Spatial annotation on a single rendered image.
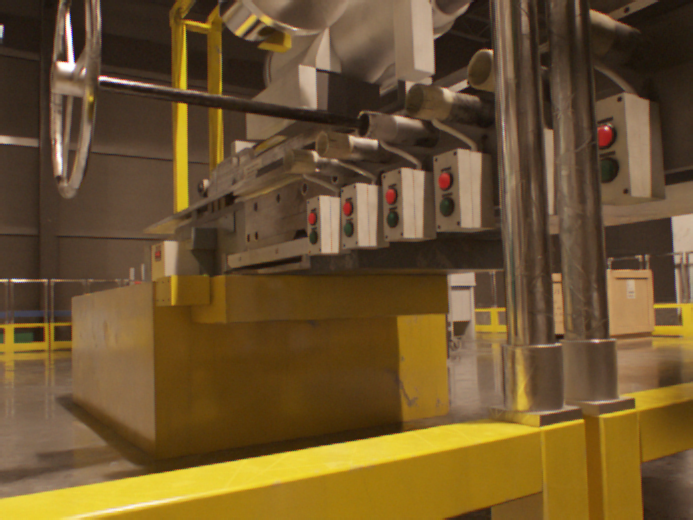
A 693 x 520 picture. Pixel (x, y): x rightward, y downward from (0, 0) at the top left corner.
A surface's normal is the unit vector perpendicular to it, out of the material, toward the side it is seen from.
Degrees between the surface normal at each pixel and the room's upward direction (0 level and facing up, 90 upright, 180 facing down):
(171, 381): 90
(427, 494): 90
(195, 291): 90
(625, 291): 90
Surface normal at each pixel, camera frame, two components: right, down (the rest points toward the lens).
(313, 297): 0.53, -0.07
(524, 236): -0.36, -0.04
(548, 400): 0.16, -0.07
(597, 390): -0.10, -0.06
